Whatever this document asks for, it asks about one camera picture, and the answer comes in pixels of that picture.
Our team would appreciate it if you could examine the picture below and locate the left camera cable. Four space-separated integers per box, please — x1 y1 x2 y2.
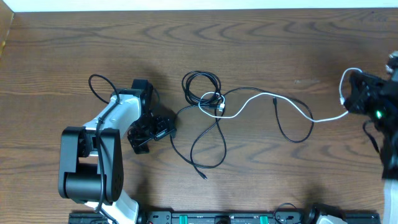
88 73 122 224

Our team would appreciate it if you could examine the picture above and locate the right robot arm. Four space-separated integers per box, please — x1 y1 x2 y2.
340 51 397 223

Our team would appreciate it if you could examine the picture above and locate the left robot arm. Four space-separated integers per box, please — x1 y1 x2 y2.
58 80 176 223

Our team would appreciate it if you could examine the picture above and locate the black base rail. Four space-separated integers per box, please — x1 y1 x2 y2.
67 211 381 224

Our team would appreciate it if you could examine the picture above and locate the black cable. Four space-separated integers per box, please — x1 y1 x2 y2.
169 70 315 180

